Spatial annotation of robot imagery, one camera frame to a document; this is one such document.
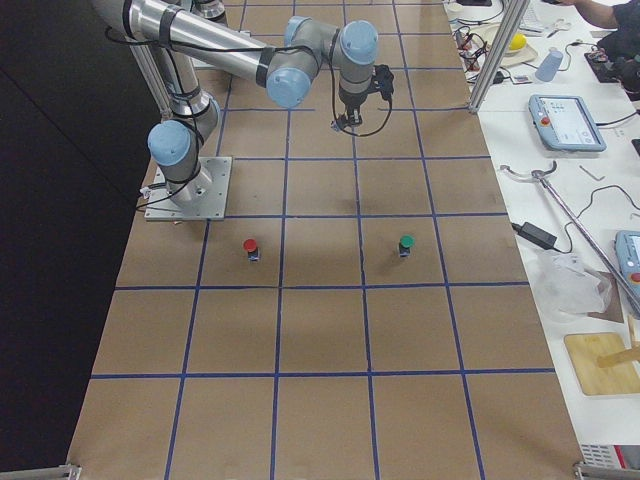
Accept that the blue teach pendant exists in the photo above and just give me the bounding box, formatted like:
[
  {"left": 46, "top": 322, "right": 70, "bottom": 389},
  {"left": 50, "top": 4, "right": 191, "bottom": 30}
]
[
  {"left": 615, "top": 230, "right": 639, "bottom": 296},
  {"left": 528, "top": 94, "right": 607, "bottom": 153}
]

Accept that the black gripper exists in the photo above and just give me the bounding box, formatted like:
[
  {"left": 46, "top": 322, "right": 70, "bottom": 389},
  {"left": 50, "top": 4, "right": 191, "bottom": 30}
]
[{"left": 337, "top": 85, "right": 372, "bottom": 125}]

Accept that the aluminium frame post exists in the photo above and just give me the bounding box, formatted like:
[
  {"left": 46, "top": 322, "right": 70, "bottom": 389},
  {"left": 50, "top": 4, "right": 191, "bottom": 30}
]
[{"left": 468, "top": 0, "right": 529, "bottom": 114}]

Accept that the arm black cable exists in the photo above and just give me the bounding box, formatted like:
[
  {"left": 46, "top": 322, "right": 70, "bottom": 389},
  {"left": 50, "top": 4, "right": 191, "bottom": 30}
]
[{"left": 327, "top": 49, "right": 394, "bottom": 139}]

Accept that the yellow lemon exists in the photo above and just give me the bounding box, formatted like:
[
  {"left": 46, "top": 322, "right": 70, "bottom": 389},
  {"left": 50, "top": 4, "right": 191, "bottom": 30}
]
[{"left": 507, "top": 33, "right": 528, "bottom": 54}]

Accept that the wooden cutting board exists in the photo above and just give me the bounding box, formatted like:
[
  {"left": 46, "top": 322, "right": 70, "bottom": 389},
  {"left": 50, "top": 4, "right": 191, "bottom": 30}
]
[{"left": 564, "top": 333, "right": 639, "bottom": 396}]

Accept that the black power adapter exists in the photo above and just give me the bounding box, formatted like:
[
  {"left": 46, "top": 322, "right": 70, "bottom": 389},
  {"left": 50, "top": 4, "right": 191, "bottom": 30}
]
[{"left": 511, "top": 222, "right": 557, "bottom": 250}]

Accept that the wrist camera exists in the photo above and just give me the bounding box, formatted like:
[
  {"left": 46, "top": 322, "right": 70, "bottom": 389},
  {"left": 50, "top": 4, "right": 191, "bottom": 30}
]
[{"left": 372, "top": 64, "right": 394, "bottom": 103}]

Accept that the clear plastic bag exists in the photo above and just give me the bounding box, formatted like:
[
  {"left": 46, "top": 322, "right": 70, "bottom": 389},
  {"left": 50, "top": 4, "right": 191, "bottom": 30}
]
[{"left": 532, "top": 251, "right": 612, "bottom": 315}]

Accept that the green push button switch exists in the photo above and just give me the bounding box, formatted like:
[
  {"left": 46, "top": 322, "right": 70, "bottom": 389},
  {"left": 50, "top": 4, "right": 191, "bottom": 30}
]
[{"left": 398, "top": 234, "right": 415, "bottom": 258}]

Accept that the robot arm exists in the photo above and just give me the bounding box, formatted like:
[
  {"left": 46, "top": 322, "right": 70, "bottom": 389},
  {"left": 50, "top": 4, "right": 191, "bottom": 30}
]
[{"left": 92, "top": 1, "right": 393, "bottom": 219}]

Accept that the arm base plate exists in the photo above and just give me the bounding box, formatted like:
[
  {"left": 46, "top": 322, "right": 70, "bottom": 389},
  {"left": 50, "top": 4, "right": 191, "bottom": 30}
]
[{"left": 144, "top": 156, "right": 234, "bottom": 222}]

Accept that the beige tray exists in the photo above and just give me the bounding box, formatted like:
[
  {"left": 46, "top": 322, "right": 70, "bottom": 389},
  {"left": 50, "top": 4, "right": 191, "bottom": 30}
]
[{"left": 470, "top": 23, "right": 538, "bottom": 67}]

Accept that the white paper cup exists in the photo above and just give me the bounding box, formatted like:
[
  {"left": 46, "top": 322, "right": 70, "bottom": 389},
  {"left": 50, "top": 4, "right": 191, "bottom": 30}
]
[{"left": 445, "top": 2, "right": 463, "bottom": 18}]

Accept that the red push button switch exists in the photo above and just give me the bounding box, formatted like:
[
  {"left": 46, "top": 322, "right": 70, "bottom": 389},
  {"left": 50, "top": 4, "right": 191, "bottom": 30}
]
[{"left": 243, "top": 238, "right": 261, "bottom": 262}]

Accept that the clear plastic cup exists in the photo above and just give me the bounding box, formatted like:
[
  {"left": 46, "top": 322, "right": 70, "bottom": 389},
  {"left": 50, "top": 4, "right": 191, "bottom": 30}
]
[{"left": 534, "top": 48, "right": 564, "bottom": 83}]

